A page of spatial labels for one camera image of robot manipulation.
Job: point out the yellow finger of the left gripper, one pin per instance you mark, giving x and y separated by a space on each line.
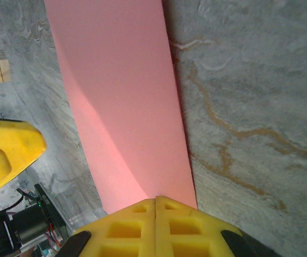
11 139

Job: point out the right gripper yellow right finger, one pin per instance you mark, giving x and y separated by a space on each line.
190 235

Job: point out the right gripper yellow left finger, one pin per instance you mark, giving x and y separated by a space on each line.
126 235

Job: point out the pink square paper sheet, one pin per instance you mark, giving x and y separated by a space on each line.
121 93

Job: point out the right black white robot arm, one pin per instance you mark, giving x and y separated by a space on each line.
27 227

